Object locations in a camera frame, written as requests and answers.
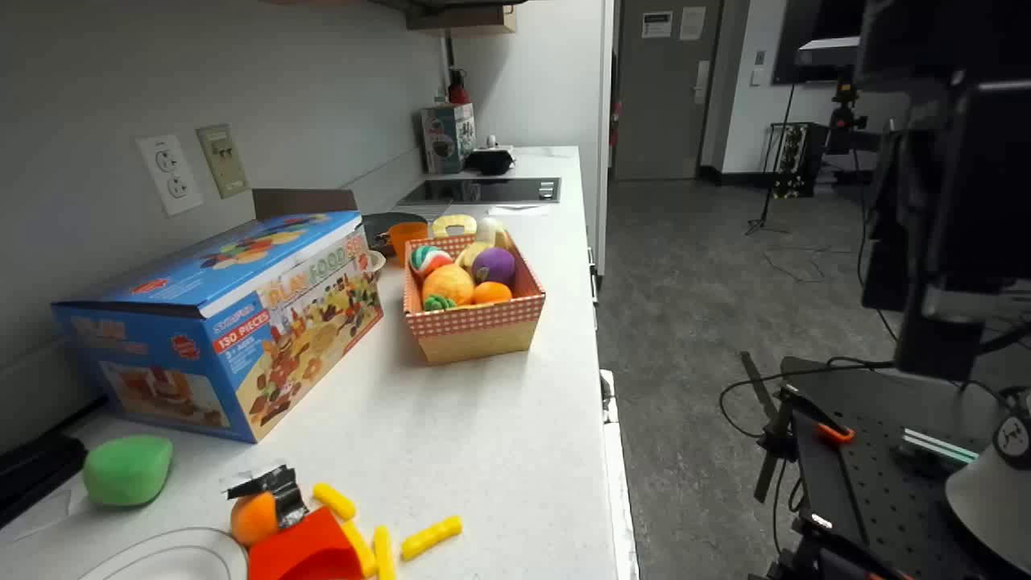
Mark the small orange toy fruit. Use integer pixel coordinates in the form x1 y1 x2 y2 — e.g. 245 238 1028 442
469 280 515 311

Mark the purple toy fruit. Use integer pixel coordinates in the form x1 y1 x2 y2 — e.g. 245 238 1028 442
469 246 521 286

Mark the pale yellow toy fruit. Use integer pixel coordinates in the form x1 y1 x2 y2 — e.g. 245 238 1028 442
453 238 492 270

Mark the checkered cardboard toy basket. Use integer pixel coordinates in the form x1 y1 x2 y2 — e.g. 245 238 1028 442
400 232 549 369

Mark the large orange toy fruit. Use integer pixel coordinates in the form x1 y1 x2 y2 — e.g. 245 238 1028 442
419 264 478 311

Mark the yellow white toy food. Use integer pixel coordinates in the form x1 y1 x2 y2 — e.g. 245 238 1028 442
428 211 482 241

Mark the red white green toy fruit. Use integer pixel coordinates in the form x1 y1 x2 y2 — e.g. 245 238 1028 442
409 241 456 285

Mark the black induction cooktop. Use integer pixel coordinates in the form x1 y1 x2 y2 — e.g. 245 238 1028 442
395 173 564 211

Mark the black pot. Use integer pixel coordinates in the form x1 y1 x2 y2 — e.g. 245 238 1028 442
461 138 515 177

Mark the dark toy bowl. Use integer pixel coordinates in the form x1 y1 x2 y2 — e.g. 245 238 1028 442
362 211 433 257

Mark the brown board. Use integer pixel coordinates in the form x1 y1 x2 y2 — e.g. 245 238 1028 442
250 188 362 222

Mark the grey door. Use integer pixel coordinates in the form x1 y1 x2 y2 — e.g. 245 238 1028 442
612 0 724 182

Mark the yellow toy fry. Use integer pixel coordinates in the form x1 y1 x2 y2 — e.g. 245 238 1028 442
370 525 400 580
395 513 468 565
310 480 362 525
337 515 379 578

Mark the black mounting bar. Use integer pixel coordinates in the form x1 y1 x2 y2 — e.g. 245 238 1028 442
739 348 799 507

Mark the white paper notice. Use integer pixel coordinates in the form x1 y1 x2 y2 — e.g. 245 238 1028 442
638 7 676 42
676 5 708 42

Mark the blue toy food box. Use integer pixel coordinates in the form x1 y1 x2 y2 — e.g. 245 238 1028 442
49 211 388 446

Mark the black equipment rack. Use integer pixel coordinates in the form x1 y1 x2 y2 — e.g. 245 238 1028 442
768 120 830 203

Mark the black white toy label piece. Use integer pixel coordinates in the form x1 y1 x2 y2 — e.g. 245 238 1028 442
224 460 313 533

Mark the red toy fries carton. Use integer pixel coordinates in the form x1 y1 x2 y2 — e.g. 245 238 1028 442
245 507 367 580

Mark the orange toy ball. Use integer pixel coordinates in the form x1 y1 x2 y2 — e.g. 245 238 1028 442
230 490 283 547

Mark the black perforated table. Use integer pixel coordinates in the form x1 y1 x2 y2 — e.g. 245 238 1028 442
780 359 1031 580

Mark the green rounded toy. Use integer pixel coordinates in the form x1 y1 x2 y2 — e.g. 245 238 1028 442
82 433 176 513

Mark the white plate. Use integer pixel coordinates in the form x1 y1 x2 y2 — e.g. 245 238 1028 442
78 525 250 580

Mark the teal striped pen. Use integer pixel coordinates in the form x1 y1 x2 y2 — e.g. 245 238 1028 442
899 426 981 469

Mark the black flat object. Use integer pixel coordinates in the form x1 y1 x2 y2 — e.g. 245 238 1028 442
0 433 89 530

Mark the white dome object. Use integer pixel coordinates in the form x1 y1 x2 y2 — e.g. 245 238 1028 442
945 446 1031 573

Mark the silver cabinet handle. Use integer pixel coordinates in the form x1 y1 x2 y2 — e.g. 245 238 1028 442
597 369 617 428

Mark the black camera tripod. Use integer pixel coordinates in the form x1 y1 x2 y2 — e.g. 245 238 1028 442
747 85 810 236

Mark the beige wall switch plate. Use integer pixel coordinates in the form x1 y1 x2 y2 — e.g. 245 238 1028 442
193 124 250 203

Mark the orange handled clamp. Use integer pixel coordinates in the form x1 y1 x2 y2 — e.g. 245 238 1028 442
777 383 861 453

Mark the white wall outlet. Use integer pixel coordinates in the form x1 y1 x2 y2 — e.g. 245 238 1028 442
135 130 207 221

